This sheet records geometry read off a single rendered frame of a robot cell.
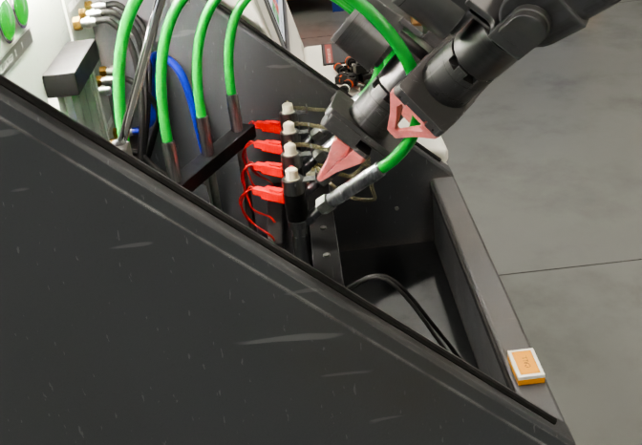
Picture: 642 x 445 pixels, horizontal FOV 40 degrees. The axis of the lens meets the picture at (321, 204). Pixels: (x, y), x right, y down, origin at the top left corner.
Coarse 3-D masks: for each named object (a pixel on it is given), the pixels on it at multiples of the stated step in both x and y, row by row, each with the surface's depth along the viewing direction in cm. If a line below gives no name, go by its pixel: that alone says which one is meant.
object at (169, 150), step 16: (176, 0) 109; (176, 16) 110; (160, 32) 111; (160, 48) 112; (160, 64) 113; (160, 80) 114; (160, 96) 114; (160, 112) 115; (160, 128) 117; (176, 160) 119; (176, 176) 119
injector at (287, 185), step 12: (300, 180) 112; (288, 192) 112; (300, 192) 112; (288, 204) 113; (300, 204) 113; (288, 216) 114; (300, 216) 114; (312, 216) 114; (300, 228) 114; (300, 240) 116; (300, 252) 116
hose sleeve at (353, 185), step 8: (368, 168) 99; (376, 168) 98; (360, 176) 100; (368, 176) 99; (376, 176) 99; (344, 184) 101; (352, 184) 100; (360, 184) 100; (368, 184) 100; (336, 192) 102; (344, 192) 101; (352, 192) 101; (328, 200) 102; (336, 200) 102; (344, 200) 102
